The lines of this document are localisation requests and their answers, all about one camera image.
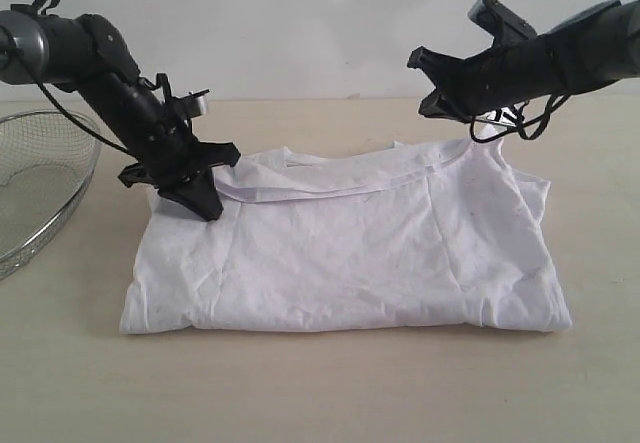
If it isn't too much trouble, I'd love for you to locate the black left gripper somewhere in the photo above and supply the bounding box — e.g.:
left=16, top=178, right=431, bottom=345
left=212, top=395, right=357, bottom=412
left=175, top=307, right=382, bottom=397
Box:
left=117, top=107, right=239, bottom=221

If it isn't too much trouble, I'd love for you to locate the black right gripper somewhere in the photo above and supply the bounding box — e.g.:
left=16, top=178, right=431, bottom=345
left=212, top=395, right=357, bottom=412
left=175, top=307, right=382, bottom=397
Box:
left=406, top=37, right=555, bottom=122

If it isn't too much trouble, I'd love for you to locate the white t-shirt red Chinese logo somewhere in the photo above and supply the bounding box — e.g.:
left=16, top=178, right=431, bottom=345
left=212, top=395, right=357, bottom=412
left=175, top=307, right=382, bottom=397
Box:
left=119, top=139, right=572, bottom=335

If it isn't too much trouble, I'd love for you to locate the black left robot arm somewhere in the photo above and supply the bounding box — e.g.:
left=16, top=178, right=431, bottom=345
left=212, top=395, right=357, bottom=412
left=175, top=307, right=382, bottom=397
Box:
left=1, top=5, right=240, bottom=222

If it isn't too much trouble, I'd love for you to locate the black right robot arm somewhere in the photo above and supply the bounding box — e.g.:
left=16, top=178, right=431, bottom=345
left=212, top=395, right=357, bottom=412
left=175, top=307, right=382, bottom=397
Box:
left=407, top=0, right=639, bottom=124

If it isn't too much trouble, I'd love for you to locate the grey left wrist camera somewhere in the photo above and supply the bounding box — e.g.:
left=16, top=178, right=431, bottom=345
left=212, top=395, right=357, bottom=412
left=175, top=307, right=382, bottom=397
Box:
left=174, top=89, right=210, bottom=120

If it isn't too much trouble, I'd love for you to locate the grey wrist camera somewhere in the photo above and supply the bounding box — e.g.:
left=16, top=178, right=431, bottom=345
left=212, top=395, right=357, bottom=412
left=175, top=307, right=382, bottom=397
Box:
left=468, top=0, right=538, bottom=48
left=174, top=89, right=210, bottom=120

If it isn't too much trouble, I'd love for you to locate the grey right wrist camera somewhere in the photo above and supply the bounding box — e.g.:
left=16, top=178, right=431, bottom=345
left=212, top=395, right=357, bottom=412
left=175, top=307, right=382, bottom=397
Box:
left=468, top=0, right=538, bottom=48

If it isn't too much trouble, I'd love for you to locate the metal wire mesh basket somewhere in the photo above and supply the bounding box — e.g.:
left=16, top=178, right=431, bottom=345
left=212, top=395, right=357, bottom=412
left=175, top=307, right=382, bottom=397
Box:
left=1, top=110, right=101, bottom=279

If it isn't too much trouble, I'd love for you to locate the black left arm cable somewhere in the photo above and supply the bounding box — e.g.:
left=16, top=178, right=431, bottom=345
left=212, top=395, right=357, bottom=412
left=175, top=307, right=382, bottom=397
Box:
left=0, top=0, right=131, bottom=154

